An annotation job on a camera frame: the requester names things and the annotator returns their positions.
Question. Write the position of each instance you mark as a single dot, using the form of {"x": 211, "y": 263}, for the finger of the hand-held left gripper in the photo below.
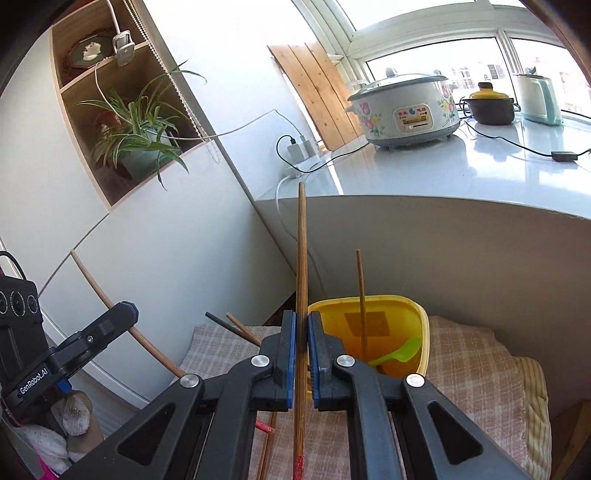
{"x": 104, "y": 327}

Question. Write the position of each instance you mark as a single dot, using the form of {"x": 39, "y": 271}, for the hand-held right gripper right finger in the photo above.
{"x": 313, "y": 364}

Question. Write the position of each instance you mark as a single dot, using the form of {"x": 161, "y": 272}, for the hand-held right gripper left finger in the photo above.
{"x": 291, "y": 364}

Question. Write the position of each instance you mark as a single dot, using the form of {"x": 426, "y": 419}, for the brown wooden chopstick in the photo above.
{"x": 244, "y": 332}
{"x": 154, "y": 353}
{"x": 267, "y": 452}
{"x": 360, "y": 300}

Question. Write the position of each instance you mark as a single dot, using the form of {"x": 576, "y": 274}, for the green plastic spoon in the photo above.
{"x": 401, "y": 350}

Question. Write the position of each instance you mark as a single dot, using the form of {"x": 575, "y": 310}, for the yellow plastic utensil container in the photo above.
{"x": 406, "y": 314}

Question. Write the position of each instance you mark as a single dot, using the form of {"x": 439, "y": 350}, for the red-tipped wooden chopstick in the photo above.
{"x": 302, "y": 258}
{"x": 265, "y": 426}

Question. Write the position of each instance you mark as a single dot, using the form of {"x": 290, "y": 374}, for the person's left hand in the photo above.
{"x": 76, "y": 415}

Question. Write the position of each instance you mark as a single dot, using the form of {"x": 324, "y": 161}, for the black chopstick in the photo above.
{"x": 221, "y": 321}

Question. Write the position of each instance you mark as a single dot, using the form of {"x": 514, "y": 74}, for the pink checked cloth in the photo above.
{"x": 461, "y": 369}

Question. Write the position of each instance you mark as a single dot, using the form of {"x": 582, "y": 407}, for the pale green plant pot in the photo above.
{"x": 147, "y": 157}

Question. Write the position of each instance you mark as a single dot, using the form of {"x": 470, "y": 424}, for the white windowsill counter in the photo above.
{"x": 461, "y": 240}

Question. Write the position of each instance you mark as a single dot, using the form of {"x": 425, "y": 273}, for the white power strip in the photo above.
{"x": 302, "y": 168}

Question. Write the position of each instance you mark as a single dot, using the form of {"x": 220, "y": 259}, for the green spider plant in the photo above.
{"x": 138, "y": 124}

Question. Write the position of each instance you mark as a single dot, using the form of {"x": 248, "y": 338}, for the yellow striped cushion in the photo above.
{"x": 535, "y": 415}

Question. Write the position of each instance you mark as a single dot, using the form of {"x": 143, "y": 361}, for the floral white rice cooker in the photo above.
{"x": 406, "y": 115}

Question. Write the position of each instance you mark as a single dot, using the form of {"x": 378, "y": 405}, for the wooden plank board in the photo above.
{"x": 318, "y": 92}

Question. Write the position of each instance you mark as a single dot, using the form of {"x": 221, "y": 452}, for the dark decorative plate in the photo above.
{"x": 87, "y": 50}

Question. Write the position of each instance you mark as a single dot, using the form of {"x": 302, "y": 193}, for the white clip device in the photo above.
{"x": 123, "y": 48}

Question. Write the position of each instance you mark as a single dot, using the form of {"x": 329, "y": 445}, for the brown clay pot yellow lid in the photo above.
{"x": 491, "y": 110}

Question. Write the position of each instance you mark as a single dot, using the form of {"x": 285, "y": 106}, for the mint and white kettle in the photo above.
{"x": 538, "y": 99}

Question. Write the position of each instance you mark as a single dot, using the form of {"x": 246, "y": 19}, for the wooden wall shelf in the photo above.
{"x": 83, "y": 92}

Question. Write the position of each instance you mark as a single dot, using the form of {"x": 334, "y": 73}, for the white window frame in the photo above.
{"x": 351, "y": 27}

